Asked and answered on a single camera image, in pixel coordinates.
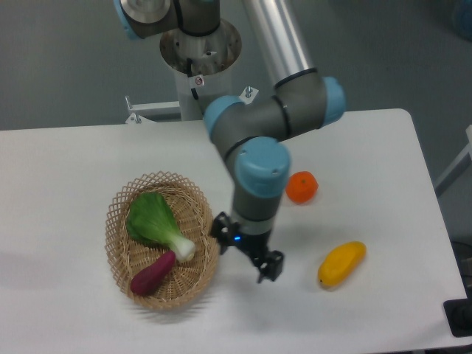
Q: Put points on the green bok choy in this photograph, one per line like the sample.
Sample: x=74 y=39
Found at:
x=150 y=221

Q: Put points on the black device at edge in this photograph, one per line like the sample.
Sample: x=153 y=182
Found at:
x=458 y=314

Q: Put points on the white left mounting bracket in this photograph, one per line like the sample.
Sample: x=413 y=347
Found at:
x=152 y=112

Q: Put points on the white right mounting bracket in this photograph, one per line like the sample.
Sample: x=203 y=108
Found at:
x=248 y=95

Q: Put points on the purple sweet potato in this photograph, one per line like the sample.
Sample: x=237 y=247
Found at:
x=148 y=280

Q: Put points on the orange tangerine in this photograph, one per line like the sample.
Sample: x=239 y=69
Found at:
x=301 y=187

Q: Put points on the yellow mango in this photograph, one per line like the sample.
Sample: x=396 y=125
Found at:
x=340 y=263

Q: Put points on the white frame at right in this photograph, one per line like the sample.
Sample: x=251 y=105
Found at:
x=455 y=169

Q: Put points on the woven wicker basket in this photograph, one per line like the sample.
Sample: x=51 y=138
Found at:
x=127 y=257

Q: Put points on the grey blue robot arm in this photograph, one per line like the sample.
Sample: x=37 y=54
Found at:
x=250 y=138

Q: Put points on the blue object top right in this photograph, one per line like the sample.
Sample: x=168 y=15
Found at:
x=461 y=18

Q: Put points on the white mounting bracket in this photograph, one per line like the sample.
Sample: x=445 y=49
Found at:
x=152 y=112
x=248 y=95

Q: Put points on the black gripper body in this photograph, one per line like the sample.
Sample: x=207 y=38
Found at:
x=253 y=245

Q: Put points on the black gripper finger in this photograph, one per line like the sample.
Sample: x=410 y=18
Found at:
x=223 y=229
x=269 y=265

